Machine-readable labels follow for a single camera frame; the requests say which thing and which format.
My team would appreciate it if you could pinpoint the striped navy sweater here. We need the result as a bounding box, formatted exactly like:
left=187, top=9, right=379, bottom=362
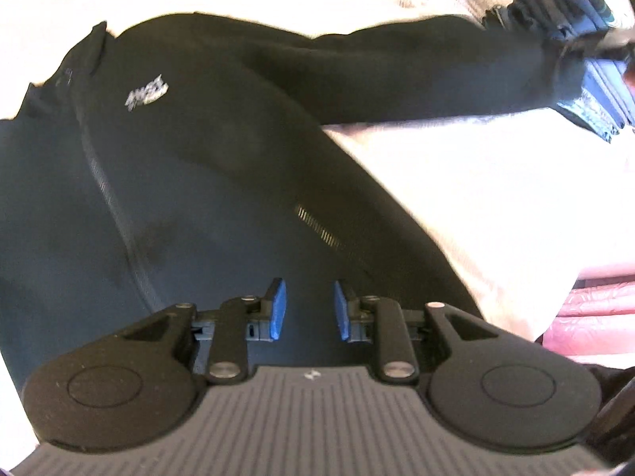
left=482, top=0, right=634, bottom=143

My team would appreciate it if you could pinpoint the pink quilted blanket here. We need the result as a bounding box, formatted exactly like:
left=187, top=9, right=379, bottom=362
left=539, top=264, right=634, bottom=369

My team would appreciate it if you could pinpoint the black zip jacket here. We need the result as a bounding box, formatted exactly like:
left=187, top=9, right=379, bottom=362
left=1, top=13, right=585, bottom=387

